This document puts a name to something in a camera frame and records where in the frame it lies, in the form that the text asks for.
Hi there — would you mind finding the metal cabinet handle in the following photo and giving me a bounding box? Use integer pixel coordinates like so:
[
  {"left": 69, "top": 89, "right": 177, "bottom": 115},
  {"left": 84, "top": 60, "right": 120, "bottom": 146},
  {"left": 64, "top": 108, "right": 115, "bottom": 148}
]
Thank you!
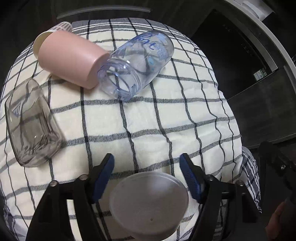
[{"left": 57, "top": 6, "right": 152, "bottom": 20}]

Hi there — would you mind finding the grey transparent glass cup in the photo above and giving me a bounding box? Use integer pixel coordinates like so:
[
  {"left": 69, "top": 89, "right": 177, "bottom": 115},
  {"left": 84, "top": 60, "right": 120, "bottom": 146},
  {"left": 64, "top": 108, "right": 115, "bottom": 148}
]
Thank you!
[{"left": 4, "top": 78, "right": 63, "bottom": 168}]

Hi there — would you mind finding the pink plastic cup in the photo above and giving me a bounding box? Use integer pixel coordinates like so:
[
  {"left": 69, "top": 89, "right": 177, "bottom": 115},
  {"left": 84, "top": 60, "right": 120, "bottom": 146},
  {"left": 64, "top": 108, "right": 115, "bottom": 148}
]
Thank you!
[{"left": 33, "top": 30, "right": 110, "bottom": 89}]

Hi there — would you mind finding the white countertop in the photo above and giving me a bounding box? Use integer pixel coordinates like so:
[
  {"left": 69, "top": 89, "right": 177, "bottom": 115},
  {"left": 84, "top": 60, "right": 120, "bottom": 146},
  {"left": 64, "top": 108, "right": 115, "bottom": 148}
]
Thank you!
[{"left": 224, "top": 0, "right": 296, "bottom": 79}]

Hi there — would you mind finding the white checkered cloth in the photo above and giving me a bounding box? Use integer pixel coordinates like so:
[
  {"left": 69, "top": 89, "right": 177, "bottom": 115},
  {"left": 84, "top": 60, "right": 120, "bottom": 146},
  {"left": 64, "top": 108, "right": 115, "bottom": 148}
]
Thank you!
[{"left": 1, "top": 18, "right": 260, "bottom": 240}]

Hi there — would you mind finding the person's right hand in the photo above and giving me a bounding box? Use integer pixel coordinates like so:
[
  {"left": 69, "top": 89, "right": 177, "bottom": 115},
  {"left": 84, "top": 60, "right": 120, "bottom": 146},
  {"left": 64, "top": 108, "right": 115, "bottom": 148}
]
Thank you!
[{"left": 265, "top": 202, "right": 295, "bottom": 240}]

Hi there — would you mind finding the patterned paper cup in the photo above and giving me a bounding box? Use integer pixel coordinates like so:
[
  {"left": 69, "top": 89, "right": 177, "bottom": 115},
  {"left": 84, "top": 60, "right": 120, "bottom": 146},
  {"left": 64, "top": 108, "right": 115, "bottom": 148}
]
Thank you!
[{"left": 49, "top": 22, "right": 73, "bottom": 32}]

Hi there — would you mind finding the white ceramic cup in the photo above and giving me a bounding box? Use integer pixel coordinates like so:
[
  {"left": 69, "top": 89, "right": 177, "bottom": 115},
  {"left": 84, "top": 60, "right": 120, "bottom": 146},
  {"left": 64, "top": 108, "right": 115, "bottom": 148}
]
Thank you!
[{"left": 109, "top": 171, "right": 189, "bottom": 240}]

